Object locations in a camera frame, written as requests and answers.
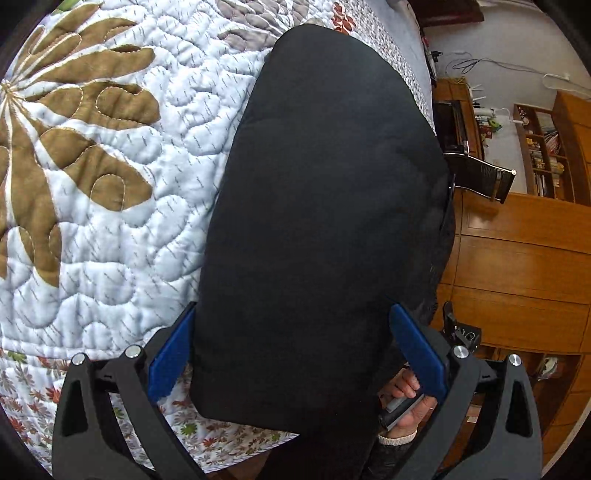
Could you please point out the black pants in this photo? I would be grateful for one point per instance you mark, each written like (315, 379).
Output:
(329, 212)

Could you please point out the dark wooden headboard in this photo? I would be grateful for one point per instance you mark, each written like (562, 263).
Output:
(432, 13)

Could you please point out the wooden wardrobe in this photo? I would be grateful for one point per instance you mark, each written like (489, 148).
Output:
(521, 272)

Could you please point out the floral quilted bedspread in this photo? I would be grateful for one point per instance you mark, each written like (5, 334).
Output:
(116, 124)

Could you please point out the black mesh office chair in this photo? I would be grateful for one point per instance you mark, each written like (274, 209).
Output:
(481, 177)

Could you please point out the wooden bookshelf with books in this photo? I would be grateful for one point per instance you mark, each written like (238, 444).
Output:
(546, 165)

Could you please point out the wooden desk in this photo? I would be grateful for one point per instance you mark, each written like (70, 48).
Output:
(456, 126)

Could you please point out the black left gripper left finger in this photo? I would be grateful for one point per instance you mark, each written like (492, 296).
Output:
(87, 439)

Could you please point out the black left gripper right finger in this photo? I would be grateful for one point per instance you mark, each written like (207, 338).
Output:
(486, 428)

